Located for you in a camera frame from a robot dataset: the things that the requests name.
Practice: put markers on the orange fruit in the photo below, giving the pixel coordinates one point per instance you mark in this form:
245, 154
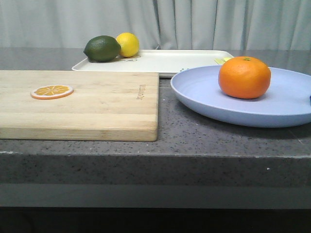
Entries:
244, 77

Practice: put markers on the light blue plate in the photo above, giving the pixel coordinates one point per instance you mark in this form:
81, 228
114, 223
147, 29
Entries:
286, 103

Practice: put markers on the cream serving tray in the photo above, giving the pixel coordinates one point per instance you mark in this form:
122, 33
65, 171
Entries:
164, 62

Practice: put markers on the yellow-green plastic spoon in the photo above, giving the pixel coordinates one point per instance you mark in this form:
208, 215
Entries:
227, 58

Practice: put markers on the orange slice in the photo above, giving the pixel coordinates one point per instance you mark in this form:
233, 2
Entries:
51, 92

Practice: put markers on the grey curtain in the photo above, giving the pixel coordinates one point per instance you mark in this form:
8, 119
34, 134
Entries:
159, 24

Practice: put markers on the dark green lime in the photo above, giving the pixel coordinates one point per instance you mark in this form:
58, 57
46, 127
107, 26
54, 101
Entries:
102, 48

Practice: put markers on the wooden cutting board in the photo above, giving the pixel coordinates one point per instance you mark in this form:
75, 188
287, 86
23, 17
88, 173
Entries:
105, 106

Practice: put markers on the yellow lemon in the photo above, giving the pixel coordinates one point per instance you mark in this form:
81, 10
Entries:
129, 44

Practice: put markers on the yellow-green plastic fork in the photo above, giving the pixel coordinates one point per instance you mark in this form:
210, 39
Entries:
219, 61

